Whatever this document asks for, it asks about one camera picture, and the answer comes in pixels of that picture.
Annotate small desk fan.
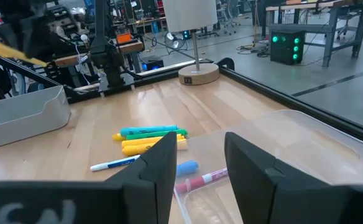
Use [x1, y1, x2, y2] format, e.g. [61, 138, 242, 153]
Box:
[164, 30, 188, 51]

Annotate white shade wooden base lamp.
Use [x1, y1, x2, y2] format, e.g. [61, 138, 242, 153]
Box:
[162, 0, 220, 86]

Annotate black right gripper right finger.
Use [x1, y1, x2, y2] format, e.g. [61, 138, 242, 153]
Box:
[224, 131, 363, 224]

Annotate black computer tower green lights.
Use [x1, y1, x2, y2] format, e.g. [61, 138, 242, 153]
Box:
[270, 29, 306, 65]

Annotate thick blue highlighter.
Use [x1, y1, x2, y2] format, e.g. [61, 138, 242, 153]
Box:
[175, 160, 200, 177]

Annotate black box blue light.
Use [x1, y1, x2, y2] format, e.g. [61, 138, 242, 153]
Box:
[140, 55, 165, 72]

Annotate clear plastic handled bin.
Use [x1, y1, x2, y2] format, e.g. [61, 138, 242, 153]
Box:
[173, 109, 363, 224]

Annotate green highlighter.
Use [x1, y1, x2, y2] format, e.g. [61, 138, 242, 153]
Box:
[126, 129, 188, 141]

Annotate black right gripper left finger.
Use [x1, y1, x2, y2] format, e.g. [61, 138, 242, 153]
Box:
[0, 131, 178, 224]

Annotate wooden bench top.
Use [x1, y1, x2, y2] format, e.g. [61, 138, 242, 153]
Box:
[54, 40, 144, 68]

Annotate orange box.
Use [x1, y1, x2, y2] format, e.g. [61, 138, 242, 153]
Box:
[116, 32, 133, 44]

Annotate office chair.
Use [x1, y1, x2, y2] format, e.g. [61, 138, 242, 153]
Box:
[217, 0, 241, 30]

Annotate grey plastic bin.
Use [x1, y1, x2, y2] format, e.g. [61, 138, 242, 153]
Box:
[0, 85, 72, 147]

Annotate red dry-erase marker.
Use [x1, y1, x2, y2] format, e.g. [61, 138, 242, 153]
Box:
[174, 167, 229, 194]

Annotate grey metal workbench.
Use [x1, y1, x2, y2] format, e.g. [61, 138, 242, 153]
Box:
[265, 0, 363, 68]

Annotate blue dry-erase marker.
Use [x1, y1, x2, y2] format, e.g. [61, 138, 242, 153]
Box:
[90, 154, 141, 172]

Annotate black aluminium table frame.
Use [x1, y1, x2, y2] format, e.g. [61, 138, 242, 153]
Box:
[65, 57, 363, 147]

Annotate black diagonal frame strut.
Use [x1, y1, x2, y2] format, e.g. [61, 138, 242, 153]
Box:
[0, 49, 76, 97]

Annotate yellow highlighter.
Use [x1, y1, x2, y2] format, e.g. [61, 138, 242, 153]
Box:
[122, 139, 188, 157]
[121, 134, 185, 148]

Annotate teal highlighter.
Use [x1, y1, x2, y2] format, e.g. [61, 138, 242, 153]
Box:
[120, 124, 178, 137]

